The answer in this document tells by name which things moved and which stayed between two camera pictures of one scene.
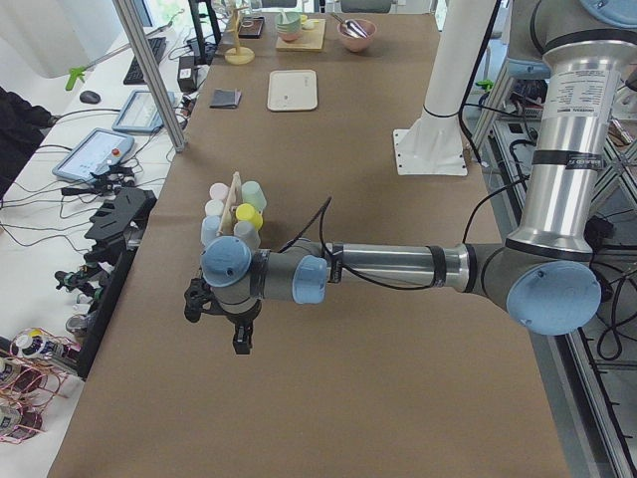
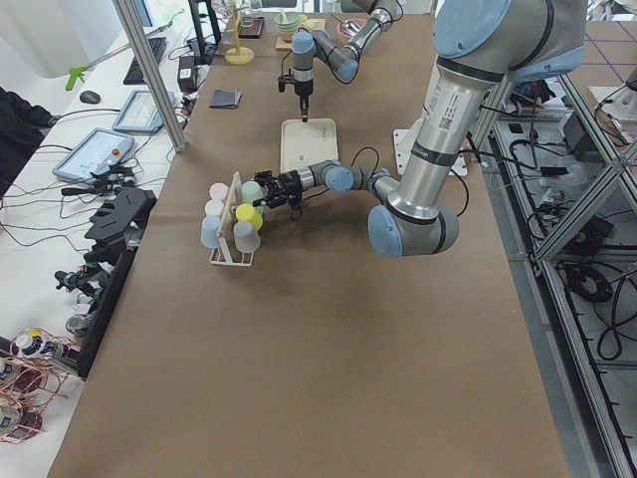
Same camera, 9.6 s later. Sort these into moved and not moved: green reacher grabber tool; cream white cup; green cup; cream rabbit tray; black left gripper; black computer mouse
Moved: black left gripper; cream rabbit tray
Not moved: green cup; cream white cup; green reacher grabber tool; black computer mouse
